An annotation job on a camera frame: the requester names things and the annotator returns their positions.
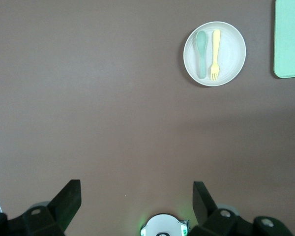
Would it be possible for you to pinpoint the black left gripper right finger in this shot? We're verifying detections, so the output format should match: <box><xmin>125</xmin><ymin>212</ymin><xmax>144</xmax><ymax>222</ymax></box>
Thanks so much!
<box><xmin>190</xmin><ymin>181</ymin><xmax>255</xmax><ymax>236</ymax></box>

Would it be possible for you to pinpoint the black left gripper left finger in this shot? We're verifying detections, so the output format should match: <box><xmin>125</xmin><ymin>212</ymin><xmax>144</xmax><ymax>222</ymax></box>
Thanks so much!
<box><xmin>7</xmin><ymin>179</ymin><xmax>82</xmax><ymax>236</ymax></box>

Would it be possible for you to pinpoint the green plastic spoon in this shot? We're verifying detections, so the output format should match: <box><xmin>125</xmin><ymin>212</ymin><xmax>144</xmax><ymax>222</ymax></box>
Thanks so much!
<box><xmin>195</xmin><ymin>30</ymin><xmax>208</xmax><ymax>80</ymax></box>

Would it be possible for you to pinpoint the round beige plate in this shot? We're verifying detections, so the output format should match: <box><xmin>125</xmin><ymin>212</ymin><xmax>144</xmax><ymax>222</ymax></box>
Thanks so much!
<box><xmin>183</xmin><ymin>21</ymin><xmax>247</xmax><ymax>87</ymax></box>

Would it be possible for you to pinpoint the yellow plastic fork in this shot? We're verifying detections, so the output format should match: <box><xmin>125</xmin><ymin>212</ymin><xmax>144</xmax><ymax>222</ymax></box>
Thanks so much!
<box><xmin>209</xmin><ymin>29</ymin><xmax>222</xmax><ymax>81</ymax></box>

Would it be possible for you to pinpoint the light green rectangular tray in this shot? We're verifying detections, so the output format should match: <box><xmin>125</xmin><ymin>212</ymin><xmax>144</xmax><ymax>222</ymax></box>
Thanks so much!
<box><xmin>273</xmin><ymin>0</ymin><xmax>295</xmax><ymax>79</ymax></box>

